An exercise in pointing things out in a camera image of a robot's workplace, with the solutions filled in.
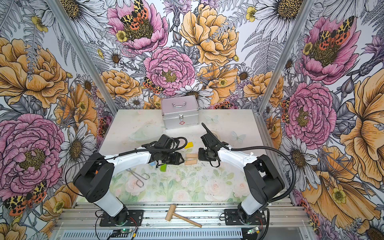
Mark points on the green wood block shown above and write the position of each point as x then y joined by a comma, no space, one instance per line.
163,168

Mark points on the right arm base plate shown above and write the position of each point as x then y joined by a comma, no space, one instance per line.
235,217

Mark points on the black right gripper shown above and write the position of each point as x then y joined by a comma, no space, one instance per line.
200,155

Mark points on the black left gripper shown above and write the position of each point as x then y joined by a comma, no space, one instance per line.
176,159

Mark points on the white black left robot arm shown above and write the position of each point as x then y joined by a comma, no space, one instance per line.
94,178

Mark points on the metal tongs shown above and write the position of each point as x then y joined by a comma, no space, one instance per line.
140,179

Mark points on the natural wood block 31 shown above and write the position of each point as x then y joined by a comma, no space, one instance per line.
191,162

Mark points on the natural wood block 51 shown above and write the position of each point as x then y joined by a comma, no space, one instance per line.
192,156

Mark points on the wooden mallet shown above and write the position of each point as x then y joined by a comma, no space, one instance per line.
171,213

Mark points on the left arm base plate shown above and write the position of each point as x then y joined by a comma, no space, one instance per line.
132,218

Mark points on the aluminium front rail frame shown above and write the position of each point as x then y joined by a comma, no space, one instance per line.
286,222

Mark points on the yellow wood block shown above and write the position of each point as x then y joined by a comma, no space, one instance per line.
189,145

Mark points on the right circuit board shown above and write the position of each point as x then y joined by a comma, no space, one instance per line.
255,230

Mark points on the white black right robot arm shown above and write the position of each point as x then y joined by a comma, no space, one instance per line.
264,181

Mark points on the silver pink metal case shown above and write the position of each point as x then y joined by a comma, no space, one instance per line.
180,112

